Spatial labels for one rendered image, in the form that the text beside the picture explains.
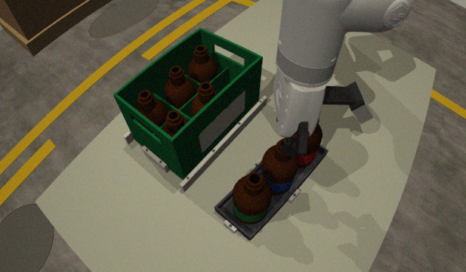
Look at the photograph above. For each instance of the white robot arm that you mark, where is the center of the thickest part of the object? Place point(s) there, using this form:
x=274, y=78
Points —
x=324, y=24

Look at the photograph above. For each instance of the green plastic crate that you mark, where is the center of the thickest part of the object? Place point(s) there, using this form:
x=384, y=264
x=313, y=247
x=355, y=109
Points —
x=195, y=140

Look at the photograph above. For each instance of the brown bottle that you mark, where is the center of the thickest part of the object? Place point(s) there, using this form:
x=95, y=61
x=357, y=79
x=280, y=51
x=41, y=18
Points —
x=204, y=68
x=313, y=143
x=252, y=195
x=278, y=170
x=205, y=94
x=179, y=88
x=174, y=122
x=154, y=110

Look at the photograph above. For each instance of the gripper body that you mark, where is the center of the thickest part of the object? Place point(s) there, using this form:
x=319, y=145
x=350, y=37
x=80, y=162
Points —
x=297, y=102

